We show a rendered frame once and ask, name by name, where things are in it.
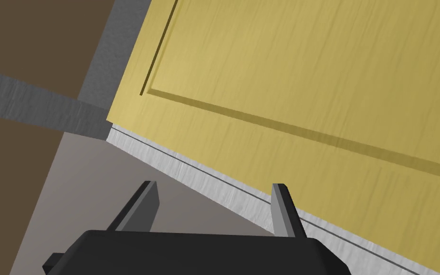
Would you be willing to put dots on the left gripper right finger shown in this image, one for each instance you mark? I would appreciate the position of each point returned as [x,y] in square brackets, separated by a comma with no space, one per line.
[284,214]

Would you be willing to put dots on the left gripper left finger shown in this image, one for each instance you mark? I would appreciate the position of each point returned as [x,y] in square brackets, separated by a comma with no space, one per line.
[139,212]

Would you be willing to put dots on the yellow wooden door leaf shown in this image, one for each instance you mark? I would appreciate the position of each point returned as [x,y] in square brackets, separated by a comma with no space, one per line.
[304,88]

